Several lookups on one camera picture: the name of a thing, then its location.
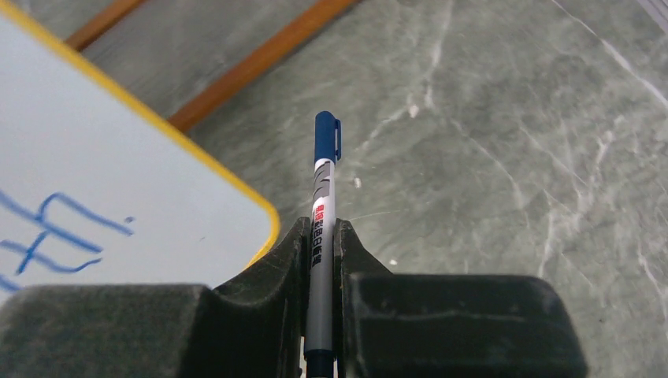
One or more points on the blue whiteboard marker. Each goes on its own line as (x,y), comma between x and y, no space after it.
(318,346)

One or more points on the yellow framed whiteboard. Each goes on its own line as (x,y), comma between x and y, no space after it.
(97,188)

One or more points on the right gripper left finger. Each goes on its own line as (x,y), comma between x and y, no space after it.
(250,326)

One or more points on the blue marker cap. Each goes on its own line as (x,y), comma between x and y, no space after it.
(327,137)

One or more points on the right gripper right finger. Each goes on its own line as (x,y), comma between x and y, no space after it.
(447,325)

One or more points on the orange wooden shelf rack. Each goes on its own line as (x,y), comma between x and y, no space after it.
(285,42)

